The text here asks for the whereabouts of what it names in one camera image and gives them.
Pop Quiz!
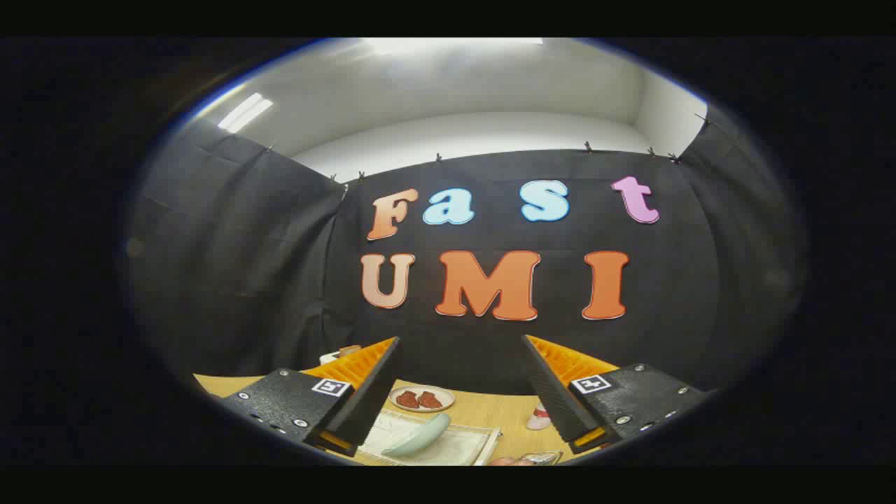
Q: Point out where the white wire dish rack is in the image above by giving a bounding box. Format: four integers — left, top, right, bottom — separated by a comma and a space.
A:
353, 408, 501, 466

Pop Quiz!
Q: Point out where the light green plate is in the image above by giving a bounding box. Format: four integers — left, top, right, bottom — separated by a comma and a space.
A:
381, 412, 452, 459

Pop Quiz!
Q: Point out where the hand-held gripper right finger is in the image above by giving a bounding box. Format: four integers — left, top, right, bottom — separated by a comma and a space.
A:
520, 335, 716, 456

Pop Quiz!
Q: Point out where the wide ceiling light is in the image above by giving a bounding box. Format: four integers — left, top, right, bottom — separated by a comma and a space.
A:
364, 38, 543, 57

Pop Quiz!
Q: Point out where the long ceiling light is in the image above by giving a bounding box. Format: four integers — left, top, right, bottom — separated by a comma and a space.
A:
217, 92, 274, 134

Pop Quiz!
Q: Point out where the small beige plate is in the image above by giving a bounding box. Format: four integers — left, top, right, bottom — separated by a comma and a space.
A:
388, 385, 456, 414

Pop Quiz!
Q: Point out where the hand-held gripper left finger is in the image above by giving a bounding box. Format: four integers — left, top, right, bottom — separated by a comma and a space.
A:
209, 336, 405, 459

